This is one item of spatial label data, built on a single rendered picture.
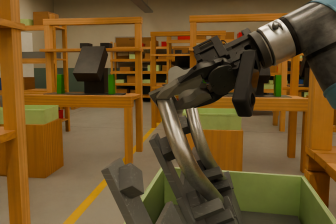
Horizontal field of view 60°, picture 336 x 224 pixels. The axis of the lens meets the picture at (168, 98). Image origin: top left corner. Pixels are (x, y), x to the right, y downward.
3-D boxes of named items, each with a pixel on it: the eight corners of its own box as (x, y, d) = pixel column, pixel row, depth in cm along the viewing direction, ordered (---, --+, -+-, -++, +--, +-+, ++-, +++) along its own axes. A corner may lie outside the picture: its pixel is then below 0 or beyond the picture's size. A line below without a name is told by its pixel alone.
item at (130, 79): (192, 103, 1033) (193, 39, 1010) (110, 102, 1073) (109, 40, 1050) (193, 101, 1087) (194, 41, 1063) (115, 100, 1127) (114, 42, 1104)
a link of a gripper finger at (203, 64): (180, 88, 54) (224, 72, 54) (183, 94, 53) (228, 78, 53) (174, 70, 51) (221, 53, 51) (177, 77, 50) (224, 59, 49)
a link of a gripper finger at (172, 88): (152, 82, 57) (196, 65, 57) (158, 103, 53) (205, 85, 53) (147, 71, 55) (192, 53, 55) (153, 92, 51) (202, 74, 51)
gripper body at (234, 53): (200, 73, 61) (254, 47, 59) (214, 102, 55) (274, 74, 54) (188, 47, 56) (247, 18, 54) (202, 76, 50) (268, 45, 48)
